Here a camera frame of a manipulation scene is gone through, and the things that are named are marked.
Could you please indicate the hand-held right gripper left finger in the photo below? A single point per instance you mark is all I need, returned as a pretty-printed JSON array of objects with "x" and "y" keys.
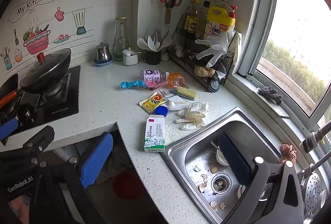
[{"x": 95, "y": 159}]

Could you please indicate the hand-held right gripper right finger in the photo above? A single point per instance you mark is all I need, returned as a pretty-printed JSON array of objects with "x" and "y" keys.
[{"x": 236, "y": 159}]

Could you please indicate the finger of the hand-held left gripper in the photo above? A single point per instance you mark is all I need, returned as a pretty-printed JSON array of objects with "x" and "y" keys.
[
  {"x": 38, "y": 138},
  {"x": 9, "y": 128}
]

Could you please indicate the blue scrub brush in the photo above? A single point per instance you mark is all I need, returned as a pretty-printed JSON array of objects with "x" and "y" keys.
[{"x": 185, "y": 93}]

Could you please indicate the pink and blue plastic packet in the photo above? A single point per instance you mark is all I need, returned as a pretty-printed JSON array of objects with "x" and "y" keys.
[{"x": 134, "y": 83}]

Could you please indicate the white cosmetic sample sachet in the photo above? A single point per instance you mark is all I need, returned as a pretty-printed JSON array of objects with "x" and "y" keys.
[{"x": 166, "y": 93}]

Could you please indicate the pink-labelled plastic bottle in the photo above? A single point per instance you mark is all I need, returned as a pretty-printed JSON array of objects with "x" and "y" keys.
[{"x": 153, "y": 76}]

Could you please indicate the person's left hand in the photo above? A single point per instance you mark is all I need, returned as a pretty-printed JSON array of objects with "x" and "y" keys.
[{"x": 19, "y": 207}]

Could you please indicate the white bowl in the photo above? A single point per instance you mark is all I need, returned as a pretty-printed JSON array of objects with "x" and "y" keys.
[{"x": 221, "y": 158}]

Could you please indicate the metal spoon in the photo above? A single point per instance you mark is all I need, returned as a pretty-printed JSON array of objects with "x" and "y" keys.
[{"x": 214, "y": 145}]

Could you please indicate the scattered eggshell pieces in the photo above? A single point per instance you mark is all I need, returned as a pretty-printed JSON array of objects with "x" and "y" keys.
[{"x": 205, "y": 181}]

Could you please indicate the stainless steel sink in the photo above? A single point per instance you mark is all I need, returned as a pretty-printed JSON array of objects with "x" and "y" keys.
[{"x": 196, "y": 162}]

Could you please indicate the black gas stove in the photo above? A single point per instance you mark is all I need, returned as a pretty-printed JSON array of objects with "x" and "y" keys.
[{"x": 66, "y": 101}]

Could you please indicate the pink rag by faucet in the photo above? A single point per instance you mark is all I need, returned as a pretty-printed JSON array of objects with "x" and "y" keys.
[{"x": 287, "y": 153}]

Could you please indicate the black wok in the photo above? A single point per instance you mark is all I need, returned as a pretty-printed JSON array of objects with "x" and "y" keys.
[{"x": 53, "y": 82}]

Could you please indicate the crumpled white latex gloves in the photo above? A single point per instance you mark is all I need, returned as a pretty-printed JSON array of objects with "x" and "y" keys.
[{"x": 192, "y": 114}]

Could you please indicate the white green medicine box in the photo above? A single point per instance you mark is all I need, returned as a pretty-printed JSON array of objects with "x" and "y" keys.
[{"x": 154, "y": 133}]

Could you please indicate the dark steel wool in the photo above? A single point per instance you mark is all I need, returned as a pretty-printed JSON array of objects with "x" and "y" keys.
[{"x": 270, "y": 94}]

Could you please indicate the glass wok lid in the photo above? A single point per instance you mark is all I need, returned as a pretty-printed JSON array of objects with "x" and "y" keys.
[{"x": 44, "y": 63}]

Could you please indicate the black round gadget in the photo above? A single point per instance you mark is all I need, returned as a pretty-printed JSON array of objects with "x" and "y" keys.
[{"x": 214, "y": 85}]

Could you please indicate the metal faucet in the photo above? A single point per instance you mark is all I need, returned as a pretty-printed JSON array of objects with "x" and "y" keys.
[{"x": 314, "y": 138}]

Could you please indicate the yellow red seasoning packet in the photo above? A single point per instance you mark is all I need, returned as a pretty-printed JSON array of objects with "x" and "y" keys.
[{"x": 152, "y": 102}]

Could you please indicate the blue bottle cap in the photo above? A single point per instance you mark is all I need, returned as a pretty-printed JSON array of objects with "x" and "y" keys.
[{"x": 161, "y": 111}]

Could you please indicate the metal strainer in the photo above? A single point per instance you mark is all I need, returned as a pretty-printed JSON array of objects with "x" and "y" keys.
[{"x": 314, "y": 193}]

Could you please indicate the white plastic spoon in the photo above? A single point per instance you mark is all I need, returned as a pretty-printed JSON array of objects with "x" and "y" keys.
[{"x": 171, "y": 103}]

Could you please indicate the ginger root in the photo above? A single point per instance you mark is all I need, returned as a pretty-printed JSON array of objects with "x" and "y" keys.
[{"x": 204, "y": 71}]

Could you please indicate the blue tray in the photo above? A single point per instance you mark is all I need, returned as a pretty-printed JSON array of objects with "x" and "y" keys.
[{"x": 103, "y": 63}]

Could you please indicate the orange plastic wrapper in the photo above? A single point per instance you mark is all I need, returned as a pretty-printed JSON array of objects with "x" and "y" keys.
[{"x": 175, "y": 79}]

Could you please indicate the white ceramic lidded pot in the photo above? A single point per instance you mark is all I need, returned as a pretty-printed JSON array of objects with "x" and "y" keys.
[{"x": 130, "y": 58}]

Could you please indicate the stainless steel oil pot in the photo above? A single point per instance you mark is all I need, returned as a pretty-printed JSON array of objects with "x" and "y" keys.
[{"x": 104, "y": 52}]

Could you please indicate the cream hanging cloth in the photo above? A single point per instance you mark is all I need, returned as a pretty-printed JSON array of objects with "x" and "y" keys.
[{"x": 235, "y": 48}]

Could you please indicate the clear disposable glove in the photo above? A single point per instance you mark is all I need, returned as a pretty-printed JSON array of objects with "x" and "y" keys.
[{"x": 218, "y": 45}]

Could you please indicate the black mug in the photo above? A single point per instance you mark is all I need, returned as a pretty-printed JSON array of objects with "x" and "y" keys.
[{"x": 152, "y": 58}]

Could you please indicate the glass carafe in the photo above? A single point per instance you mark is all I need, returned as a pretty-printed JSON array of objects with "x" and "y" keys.
[{"x": 120, "y": 40}]

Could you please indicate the garlic bulbs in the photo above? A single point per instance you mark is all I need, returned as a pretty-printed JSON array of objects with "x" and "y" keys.
[{"x": 179, "y": 51}]

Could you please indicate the single garlic bulb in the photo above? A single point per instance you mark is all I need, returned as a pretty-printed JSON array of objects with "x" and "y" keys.
[{"x": 165, "y": 57}]

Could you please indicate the white plastic spatula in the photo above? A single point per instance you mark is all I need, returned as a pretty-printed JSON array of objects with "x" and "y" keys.
[
  {"x": 153, "y": 44},
  {"x": 166, "y": 43},
  {"x": 142, "y": 43}
]

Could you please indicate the yellow OMO box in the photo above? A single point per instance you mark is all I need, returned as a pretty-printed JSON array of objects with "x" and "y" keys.
[{"x": 219, "y": 25}]

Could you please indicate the bundle of metal chopsticks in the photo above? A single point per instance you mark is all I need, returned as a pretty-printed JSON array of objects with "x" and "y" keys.
[{"x": 154, "y": 35}]

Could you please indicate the wooden chopstick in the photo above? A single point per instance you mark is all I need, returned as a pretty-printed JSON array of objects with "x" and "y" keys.
[{"x": 165, "y": 35}]

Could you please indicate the dark sauce bottle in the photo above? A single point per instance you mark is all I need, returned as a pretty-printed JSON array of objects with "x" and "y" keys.
[
  {"x": 190, "y": 22},
  {"x": 197, "y": 21},
  {"x": 205, "y": 19}
]

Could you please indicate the kitchen wall sticker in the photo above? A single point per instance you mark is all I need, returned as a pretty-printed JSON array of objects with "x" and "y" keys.
[{"x": 37, "y": 43}]

